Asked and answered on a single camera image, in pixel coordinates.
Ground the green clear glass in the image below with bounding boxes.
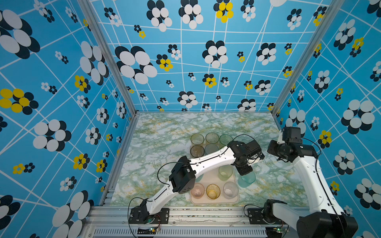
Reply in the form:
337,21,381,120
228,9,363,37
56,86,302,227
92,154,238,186
219,134,233,146

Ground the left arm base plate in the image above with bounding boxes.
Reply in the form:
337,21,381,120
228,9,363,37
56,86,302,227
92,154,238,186
129,207,170,225

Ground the frosted white glass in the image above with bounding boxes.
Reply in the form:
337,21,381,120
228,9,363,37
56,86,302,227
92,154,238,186
223,181,239,199

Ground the aluminium corner post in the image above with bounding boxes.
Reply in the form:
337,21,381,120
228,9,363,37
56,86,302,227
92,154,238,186
271,0,345,117
78,0,137,118

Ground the dark grey clear glass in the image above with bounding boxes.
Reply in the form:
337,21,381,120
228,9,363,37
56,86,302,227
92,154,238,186
190,145,205,158

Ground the blue clear glass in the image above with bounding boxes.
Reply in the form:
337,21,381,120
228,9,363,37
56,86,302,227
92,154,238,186
204,144,219,155

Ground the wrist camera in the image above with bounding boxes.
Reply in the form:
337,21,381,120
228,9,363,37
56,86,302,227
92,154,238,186
277,127,303,144
246,140,265,163

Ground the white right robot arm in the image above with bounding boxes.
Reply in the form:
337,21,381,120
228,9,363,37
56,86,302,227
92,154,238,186
263,140,358,238

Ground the green circuit board left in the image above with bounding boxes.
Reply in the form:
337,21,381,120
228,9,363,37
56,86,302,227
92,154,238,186
137,227,160,235

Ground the yellow glass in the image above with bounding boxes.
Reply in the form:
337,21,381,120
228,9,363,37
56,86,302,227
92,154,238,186
190,133,204,145
205,132,219,144

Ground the beige rectangular tray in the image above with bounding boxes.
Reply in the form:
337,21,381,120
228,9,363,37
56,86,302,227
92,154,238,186
190,165,239,205

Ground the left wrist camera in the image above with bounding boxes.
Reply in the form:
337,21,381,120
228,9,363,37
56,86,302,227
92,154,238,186
246,140,265,163

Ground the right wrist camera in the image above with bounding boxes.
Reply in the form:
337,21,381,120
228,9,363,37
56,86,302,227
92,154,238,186
277,127,303,144

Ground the aluminium corner post right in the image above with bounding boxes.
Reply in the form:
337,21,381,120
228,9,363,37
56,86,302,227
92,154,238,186
271,0,345,117

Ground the olive clear small glass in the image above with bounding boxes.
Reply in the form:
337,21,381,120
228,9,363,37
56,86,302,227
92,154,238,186
206,184,221,200

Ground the green circuit board right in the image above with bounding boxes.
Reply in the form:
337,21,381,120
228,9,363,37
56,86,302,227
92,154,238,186
266,228,284,238

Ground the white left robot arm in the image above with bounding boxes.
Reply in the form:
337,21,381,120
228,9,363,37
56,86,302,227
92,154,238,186
139,140,261,223

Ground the aluminium front rail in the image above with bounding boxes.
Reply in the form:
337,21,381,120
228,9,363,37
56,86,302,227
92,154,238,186
80,205,298,238

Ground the aluminium corner post left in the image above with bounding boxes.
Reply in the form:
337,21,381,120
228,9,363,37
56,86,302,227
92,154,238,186
78,0,137,118

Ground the frosted pink glass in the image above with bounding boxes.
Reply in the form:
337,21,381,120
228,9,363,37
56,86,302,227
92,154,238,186
191,183,205,199

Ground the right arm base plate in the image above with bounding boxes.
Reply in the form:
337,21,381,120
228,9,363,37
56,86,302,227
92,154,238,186
247,208,284,226

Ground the green circuit board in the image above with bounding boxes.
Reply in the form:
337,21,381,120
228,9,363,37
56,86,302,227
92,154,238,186
266,228,284,238
137,227,160,235

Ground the teal glass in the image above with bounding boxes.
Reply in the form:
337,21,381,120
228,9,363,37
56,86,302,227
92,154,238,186
238,172,256,188
195,175,203,182

